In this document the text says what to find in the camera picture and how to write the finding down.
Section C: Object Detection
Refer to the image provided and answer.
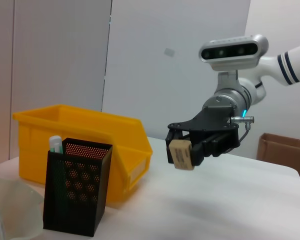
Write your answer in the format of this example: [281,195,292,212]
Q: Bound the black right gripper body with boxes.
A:
[167,104,241,158]

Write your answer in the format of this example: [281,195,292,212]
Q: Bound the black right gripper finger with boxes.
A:
[164,128,185,165]
[189,136,216,168]

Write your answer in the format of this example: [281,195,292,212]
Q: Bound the beige eraser with barcode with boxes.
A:
[168,139,196,171]

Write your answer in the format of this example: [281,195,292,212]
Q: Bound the green utility knife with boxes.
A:
[48,135,64,154]

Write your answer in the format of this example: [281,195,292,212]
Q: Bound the black mesh pen holder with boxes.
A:
[42,137,113,238]

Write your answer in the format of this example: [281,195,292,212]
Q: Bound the green glass fruit plate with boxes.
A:
[0,176,45,240]

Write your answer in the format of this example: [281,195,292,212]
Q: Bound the brown cardboard box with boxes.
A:
[256,132,300,185]

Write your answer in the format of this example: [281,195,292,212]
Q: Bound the yellow plastic bin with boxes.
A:
[12,104,154,203]

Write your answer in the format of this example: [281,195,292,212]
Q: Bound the right gripper cable with plug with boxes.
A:
[224,114,256,153]

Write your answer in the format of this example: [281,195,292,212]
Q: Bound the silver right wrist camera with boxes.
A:
[198,34,270,72]

